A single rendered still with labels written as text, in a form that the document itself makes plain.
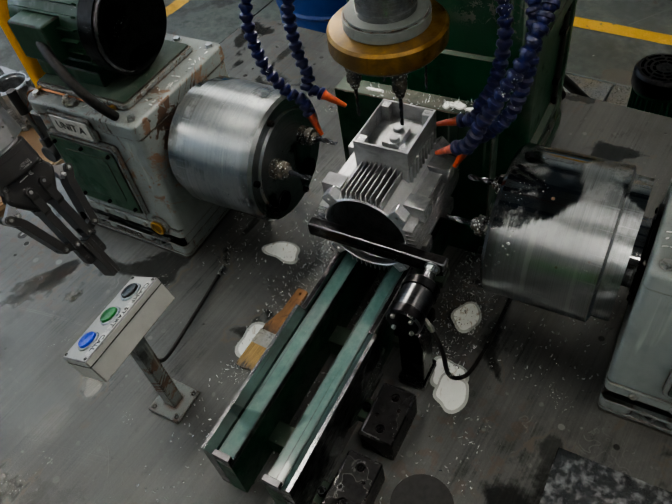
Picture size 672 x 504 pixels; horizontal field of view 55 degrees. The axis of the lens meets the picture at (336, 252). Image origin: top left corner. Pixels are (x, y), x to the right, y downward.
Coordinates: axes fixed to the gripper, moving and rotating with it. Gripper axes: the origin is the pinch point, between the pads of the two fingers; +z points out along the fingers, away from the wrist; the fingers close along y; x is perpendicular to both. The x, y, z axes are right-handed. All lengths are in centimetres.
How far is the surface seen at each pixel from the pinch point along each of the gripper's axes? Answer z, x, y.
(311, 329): 30.9, -15.4, 12.9
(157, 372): 22.7, 2.9, -5.3
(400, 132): 13, -28, 43
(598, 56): 118, 15, 247
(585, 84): 82, -10, 164
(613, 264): 31, -62, 29
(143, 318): 10.9, -3.4, -2.8
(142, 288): 8.0, -2.3, 0.8
